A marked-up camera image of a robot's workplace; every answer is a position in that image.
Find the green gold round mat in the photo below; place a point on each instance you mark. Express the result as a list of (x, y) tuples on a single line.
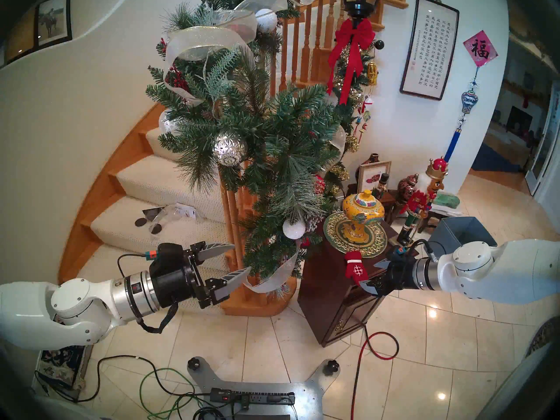
[(337, 235)]

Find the red diamond fu paper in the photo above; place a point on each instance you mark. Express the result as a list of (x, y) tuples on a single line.
[(480, 49)]

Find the gold tinsel post garland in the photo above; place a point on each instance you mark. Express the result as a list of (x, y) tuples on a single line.
[(354, 117)]

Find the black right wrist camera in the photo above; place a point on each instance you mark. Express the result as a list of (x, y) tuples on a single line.
[(404, 253)]

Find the gold bell ornament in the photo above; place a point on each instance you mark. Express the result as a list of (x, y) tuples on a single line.
[(372, 73)]

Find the silver faceted ball ornament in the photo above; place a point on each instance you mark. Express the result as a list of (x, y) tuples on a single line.
[(229, 149)]

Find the dark wooden side cabinet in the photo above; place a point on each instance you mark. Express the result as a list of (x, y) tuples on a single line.
[(332, 301)]

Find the large red nutcracker figure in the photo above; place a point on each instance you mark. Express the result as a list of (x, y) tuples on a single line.
[(420, 202)]

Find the dark cloisonne jar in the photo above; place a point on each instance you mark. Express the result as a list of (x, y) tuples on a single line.
[(407, 186)]

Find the black power strip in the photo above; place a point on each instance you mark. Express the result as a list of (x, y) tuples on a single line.
[(262, 398)]

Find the carpeted wooden staircase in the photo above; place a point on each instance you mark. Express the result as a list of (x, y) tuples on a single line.
[(148, 183)]

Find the white glitter ball ornament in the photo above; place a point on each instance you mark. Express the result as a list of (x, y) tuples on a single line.
[(293, 229), (266, 20)]

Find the red ribbon bow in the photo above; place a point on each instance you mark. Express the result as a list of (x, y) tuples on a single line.
[(352, 34)]

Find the clear plastic ornament packaging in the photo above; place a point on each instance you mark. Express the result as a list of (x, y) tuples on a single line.
[(173, 213)]

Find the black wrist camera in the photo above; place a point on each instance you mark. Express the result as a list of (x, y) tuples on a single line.
[(168, 253), (404, 253)]

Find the red berry sprig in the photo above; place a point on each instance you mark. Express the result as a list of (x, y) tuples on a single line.
[(177, 80)]

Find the white glass door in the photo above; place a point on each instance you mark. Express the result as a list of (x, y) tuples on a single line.
[(547, 152)]

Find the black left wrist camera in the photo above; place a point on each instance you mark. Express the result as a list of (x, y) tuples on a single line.
[(168, 253)]

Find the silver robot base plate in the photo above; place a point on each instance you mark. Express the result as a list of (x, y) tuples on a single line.
[(315, 388)]

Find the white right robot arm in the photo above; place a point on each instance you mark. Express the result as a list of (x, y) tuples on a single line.
[(503, 270)]

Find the black fireplace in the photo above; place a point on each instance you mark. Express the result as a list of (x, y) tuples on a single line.
[(519, 119)]

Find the black base knob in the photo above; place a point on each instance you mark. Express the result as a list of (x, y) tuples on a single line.
[(194, 362), (331, 365)]

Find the dark oriental area rug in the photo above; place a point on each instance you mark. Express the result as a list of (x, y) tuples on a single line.
[(544, 336)]

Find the blue floral small rug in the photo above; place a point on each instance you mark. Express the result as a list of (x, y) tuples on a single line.
[(65, 362)]

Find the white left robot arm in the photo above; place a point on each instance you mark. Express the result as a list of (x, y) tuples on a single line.
[(65, 305)]

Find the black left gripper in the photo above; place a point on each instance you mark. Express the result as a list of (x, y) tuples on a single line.
[(175, 285)]

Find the dark blue area rug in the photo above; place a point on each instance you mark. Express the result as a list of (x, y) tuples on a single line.
[(494, 161)]

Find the blue porcelain tassel hanging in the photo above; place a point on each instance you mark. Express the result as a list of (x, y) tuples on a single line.
[(469, 102)]

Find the framed calligraphy scroll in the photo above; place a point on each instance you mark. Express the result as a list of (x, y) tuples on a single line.
[(428, 47)]

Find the clear snowflake ball ornament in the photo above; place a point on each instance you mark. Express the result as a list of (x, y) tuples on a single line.
[(167, 125)]

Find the green pine garland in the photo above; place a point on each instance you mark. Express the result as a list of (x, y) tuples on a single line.
[(280, 130)]

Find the small framed red picture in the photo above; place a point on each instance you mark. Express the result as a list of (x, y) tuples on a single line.
[(374, 176)]

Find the red knitted mitten ornament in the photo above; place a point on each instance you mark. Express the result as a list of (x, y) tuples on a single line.
[(355, 268)]

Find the shiny red ball ornament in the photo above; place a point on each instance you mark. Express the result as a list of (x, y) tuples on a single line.
[(305, 242), (319, 185)]

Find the dark ceramic vase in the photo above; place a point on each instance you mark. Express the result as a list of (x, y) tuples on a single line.
[(374, 157)]

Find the small black-hat nutcracker figure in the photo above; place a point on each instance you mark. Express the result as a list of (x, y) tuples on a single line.
[(383, 185)]

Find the black framed horse photo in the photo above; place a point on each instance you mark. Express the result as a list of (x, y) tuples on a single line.
[(52, 19)]

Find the yellow porcelain dragon jar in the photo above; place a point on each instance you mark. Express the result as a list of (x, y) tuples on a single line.
[(363, 211)]

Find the green jade carving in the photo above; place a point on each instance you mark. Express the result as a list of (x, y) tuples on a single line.
[(446, 200)]

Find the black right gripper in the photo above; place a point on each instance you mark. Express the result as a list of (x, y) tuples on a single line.
[(402, 277)]

